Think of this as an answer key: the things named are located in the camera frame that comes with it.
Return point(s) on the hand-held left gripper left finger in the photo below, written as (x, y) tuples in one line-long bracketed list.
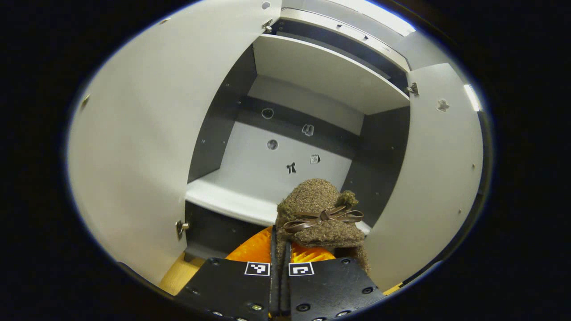
[(227, 290)]

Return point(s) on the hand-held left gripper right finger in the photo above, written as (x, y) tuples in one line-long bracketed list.
[(330, 290)]

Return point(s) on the brown fuzzy shoe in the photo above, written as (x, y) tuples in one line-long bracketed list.
[(312, 196)]

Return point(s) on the white cabinet door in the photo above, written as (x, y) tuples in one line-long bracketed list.
[(147, 133), (428, 178)]

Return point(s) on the metal door hinge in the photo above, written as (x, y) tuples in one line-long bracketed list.
[(180, 228), (267, 24), (412, 88)]

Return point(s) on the white cabinet shelf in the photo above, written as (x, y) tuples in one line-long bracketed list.
[(223, 198), (325, 71)]

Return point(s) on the small ceiling light panel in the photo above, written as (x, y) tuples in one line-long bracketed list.
[(472, 97)]

